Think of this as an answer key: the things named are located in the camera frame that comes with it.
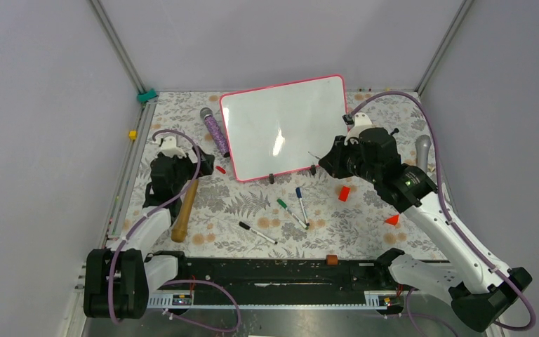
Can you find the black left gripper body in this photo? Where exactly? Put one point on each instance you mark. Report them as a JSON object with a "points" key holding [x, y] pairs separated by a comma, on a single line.
{"points": [[204, 169]]}

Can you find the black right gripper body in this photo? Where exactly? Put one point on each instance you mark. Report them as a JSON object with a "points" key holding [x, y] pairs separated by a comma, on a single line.
{"points": [[348, 159]]}

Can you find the pink framed whiteboard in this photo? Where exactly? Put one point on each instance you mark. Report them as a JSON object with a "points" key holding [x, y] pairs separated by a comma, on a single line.
{"points": [[271, 129]]}

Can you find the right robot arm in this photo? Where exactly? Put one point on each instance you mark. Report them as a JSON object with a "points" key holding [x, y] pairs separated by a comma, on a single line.
{"points": [[481, 287]]}

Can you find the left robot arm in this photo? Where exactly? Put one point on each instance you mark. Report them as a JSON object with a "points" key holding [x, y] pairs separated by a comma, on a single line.
{"points": [[120, 277]]}

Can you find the small orange red block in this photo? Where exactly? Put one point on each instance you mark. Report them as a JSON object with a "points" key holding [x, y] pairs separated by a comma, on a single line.
{"points": [[344, 193]]}

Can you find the purple glitter microphone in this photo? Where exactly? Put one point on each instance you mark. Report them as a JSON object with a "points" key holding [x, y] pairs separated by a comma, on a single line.
{"points": [[214, 129]]}

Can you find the blue capped marker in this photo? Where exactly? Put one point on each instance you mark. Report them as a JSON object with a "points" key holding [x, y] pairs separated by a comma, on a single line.
{"points": [[302, 206]]}

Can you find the black capped marker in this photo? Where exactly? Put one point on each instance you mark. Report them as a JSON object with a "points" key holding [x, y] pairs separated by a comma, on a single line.
{"points": [[258, 233]]}

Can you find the green capped marker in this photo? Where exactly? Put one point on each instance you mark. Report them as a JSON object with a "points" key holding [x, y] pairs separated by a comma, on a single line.
{"points": [[296, 218]]}

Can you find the wooden rolling pin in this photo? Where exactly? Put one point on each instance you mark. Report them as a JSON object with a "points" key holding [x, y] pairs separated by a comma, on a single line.
{"points": [[180, 227]]}

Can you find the red triangular block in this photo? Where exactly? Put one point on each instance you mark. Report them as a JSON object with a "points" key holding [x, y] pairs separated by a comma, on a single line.
{"points": [[393, 220]]}

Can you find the yellow small cube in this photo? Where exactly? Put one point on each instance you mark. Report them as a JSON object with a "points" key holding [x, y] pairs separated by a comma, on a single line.
{"points": [[133, 135]]}

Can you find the silver microphone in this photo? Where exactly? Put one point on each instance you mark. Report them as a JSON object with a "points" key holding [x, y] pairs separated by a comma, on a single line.
{"points": [[423, 144]]}

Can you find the teal corner clamp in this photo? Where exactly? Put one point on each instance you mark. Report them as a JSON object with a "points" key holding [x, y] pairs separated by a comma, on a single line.
{"points": [[146, 96]]}

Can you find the brown small cube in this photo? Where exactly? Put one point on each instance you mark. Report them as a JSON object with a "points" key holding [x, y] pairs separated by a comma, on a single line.
{"points": [[332, 259]]}

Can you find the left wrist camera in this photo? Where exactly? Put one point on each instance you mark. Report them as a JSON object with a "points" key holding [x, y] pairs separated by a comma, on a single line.
{"points": [[169, 148]]}

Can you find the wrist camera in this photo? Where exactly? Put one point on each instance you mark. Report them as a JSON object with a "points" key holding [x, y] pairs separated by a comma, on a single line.
{"points": [[169, 148], [359, 122]]}

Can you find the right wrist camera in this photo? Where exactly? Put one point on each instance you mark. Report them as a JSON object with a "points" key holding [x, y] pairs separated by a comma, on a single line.
{"points": [[359, 122]]}

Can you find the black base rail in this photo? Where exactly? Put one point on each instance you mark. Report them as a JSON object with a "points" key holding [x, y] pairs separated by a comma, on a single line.
{"points": [[264, 282]]}

